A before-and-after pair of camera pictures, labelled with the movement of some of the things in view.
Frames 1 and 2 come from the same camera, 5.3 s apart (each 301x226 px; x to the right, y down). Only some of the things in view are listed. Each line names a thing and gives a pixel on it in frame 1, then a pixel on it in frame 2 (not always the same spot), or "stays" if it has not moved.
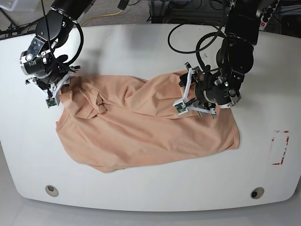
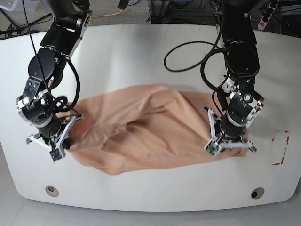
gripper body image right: (190, 80) to (228, 137)
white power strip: (267, 14) stays
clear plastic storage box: (19, 5) stays
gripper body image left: (52, 86) to (53, 135)
